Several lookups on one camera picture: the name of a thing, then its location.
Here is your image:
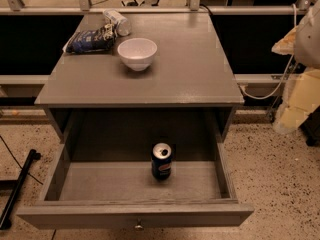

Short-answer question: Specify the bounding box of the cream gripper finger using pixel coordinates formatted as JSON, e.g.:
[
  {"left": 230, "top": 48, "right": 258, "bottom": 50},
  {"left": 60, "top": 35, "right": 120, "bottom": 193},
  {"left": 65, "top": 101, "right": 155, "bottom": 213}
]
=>
[
  {"left": 273, "top": 67, "right": 320, "bottom": 134},
  {"left": 271, "top": 27, "right": 297, "bottom": 55}
]

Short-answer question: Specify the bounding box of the blue pepsi can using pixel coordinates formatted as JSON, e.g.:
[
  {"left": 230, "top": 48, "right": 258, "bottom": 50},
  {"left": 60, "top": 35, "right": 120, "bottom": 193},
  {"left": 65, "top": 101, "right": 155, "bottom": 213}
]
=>
[{"left": 151, "top": 143, "right": 173, "bottom": 180}]

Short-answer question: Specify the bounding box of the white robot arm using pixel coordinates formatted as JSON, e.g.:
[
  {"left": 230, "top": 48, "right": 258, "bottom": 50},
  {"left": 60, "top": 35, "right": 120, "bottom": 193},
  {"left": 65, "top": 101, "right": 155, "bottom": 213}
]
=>
[{"left": 271, "top": 1, "right": 320, "bottom": 134}]

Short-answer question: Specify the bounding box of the open grey top drawer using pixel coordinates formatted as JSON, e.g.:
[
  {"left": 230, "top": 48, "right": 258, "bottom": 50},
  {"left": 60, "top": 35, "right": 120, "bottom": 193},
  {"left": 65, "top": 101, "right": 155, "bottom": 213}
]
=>
[{"left": 16, "top": 107, "right": 255, "bottom": 231}]

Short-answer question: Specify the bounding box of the grey wooden cabinet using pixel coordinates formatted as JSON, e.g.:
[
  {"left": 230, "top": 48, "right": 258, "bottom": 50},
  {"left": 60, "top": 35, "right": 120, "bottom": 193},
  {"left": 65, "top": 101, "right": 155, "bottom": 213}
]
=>
[{"left": 35, "top": 13, "right": 243, "bottom": 135}]

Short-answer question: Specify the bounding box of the white ceramic bowl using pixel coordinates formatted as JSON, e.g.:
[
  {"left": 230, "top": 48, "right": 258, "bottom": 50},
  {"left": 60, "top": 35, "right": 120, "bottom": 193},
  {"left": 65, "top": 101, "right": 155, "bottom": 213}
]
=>
[{"left": 117, "top": 38, "right": 158, "bottom": 71}]

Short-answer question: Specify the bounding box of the clear plastic water bottle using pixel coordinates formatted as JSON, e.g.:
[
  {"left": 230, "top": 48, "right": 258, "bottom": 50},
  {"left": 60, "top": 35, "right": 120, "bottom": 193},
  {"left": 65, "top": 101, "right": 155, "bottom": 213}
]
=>
[{"left": 103, "top": 9, "right": 131, "bottom": 37}]

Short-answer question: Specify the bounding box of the blue chip bag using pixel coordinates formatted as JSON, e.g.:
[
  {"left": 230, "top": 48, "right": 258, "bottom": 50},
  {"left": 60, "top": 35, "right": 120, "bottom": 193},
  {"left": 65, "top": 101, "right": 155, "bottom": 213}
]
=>
[{"left": 63, "top": 23, "right": 117, "bottom": 54}]

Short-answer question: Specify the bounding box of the black floor bar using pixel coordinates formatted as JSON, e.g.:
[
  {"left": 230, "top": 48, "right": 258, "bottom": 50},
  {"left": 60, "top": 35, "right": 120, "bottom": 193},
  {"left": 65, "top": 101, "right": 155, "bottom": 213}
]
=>
[{"left": 0, "top": 149, "right": 41, "bottom": 230}]

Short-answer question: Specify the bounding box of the white cable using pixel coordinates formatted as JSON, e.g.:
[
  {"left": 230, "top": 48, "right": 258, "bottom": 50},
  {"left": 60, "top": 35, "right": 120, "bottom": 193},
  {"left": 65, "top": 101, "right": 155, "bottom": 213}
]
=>
[{"left": 239, "top": 3, "right": 298, "bottom": 101}]

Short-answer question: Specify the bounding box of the grey metal railing frame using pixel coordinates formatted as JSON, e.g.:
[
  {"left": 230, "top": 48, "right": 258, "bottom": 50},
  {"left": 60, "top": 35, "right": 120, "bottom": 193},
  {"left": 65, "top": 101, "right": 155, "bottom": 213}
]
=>
[{"left": 0, "top": 0, "right": 320, "bottom": 17}]

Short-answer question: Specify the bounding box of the black thin floor cable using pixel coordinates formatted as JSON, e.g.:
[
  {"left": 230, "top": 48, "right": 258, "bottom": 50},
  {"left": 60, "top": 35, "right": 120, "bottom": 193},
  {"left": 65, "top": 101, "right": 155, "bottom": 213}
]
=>
[{"left": 0, "top": 135, "right": 44, "bottom": 186}]

